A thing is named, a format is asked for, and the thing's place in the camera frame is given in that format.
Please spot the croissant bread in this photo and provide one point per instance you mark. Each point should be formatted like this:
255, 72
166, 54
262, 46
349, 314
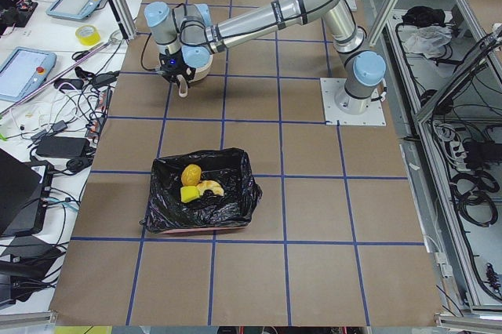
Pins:
210, 185

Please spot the yellow green sponge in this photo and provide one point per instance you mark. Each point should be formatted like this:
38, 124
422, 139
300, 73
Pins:
189, 194

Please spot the yellow tape roll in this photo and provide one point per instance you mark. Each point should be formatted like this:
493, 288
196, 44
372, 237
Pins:
87, 35

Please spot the beige plastic dustpan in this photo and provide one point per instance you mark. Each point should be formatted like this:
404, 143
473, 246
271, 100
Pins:
200, 73

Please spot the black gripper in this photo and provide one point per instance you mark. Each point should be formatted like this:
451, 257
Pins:
175, 71

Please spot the brown potato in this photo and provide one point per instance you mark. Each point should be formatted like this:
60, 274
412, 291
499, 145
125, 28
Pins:
191, 176

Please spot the black bag lined bin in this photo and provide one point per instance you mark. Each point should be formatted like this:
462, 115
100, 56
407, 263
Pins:
230, 167

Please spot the blue teach pendant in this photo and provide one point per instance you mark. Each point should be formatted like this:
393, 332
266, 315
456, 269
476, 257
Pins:
23, 71
73, 9

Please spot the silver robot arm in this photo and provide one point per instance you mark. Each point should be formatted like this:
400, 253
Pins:
187, 38

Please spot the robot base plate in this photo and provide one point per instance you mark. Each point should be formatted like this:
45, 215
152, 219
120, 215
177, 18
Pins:
341, 109

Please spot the black power brick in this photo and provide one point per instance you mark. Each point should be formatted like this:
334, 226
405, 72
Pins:
62, 147

